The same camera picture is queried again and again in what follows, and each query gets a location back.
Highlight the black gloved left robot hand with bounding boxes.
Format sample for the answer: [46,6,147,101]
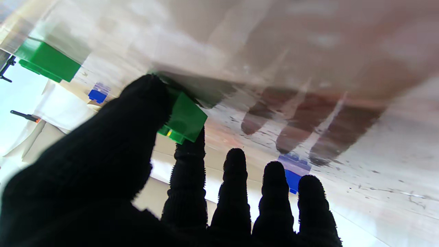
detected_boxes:
[0,73,343,247]

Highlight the blue toy brick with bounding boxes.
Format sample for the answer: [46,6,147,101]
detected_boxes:
[285,169,301,195]
[88,89,108,104]

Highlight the green toy brick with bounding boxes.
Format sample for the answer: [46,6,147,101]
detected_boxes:
[157,87,208,144]
[14,37,82,83]

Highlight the black rod orange tip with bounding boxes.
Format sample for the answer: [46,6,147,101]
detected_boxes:
[10,110,41,123]

